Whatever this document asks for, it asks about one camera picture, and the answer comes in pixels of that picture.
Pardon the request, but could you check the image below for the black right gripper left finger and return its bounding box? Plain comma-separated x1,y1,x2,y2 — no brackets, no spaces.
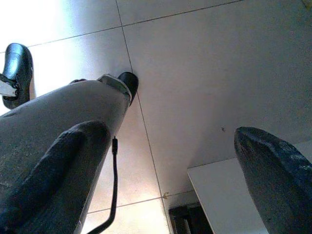
0,120,112,234

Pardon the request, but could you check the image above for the black robot left foot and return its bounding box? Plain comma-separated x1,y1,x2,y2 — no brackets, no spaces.
1,43,35,110

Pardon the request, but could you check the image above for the grey robot right leg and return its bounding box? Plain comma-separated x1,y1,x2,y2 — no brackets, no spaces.
0,74,130,234

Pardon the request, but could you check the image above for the black cable with jack plug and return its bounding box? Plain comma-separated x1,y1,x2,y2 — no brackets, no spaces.
85,136,119,234

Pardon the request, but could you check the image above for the black robot right foot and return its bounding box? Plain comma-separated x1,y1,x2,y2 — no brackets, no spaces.
117,71,139,107

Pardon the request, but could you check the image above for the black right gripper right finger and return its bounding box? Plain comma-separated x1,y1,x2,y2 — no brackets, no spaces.
234,126,312,234

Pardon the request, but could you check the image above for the black robot foot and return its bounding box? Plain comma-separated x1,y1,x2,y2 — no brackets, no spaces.
117,71,139,107
1,43,35,110

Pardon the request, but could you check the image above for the white furniture panel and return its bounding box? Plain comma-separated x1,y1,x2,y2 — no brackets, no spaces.
187,140,312,234

